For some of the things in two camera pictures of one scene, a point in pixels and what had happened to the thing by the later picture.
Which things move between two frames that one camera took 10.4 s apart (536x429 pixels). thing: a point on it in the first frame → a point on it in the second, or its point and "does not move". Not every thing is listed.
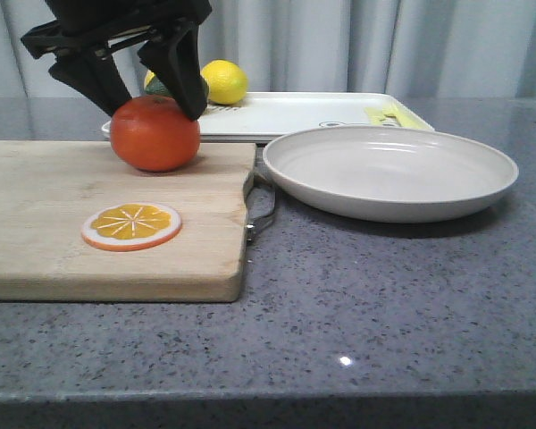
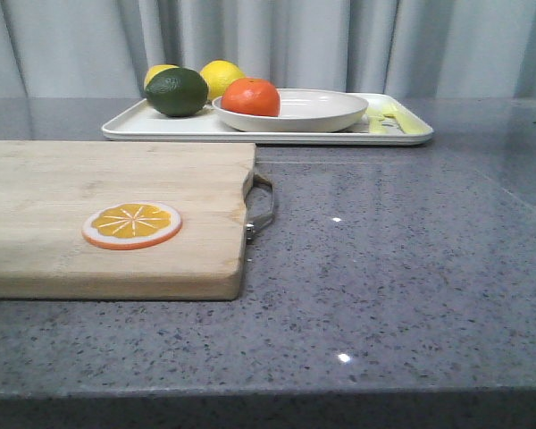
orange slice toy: x=131 y=226 does not move
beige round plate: x=386 y=173 → x=303 y=111
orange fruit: x=153 y=132 → x=251 y=96
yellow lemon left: x=148 y=77 does not move
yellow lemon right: x=228 y=83 does not move
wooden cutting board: x=37 y=195 does not move
